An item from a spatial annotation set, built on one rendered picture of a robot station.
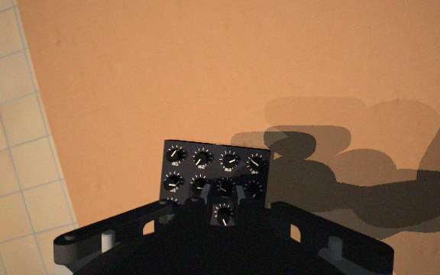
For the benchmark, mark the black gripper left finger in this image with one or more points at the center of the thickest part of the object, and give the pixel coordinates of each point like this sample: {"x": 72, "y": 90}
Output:
{"x": 74, "y": 249}

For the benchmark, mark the black knob box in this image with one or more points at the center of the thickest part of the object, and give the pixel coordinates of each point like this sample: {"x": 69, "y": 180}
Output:
{"x": 195, "y": 164}

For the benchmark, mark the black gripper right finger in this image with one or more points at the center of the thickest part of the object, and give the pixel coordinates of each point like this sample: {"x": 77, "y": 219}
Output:
{"x": 350, "y": 251}

